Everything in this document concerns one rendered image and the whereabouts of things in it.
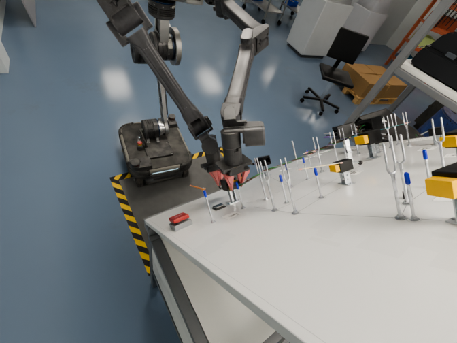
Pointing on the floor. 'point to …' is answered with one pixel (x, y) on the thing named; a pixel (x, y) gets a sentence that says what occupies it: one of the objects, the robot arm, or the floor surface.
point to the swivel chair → (351, 45)
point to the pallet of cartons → (393, 86)
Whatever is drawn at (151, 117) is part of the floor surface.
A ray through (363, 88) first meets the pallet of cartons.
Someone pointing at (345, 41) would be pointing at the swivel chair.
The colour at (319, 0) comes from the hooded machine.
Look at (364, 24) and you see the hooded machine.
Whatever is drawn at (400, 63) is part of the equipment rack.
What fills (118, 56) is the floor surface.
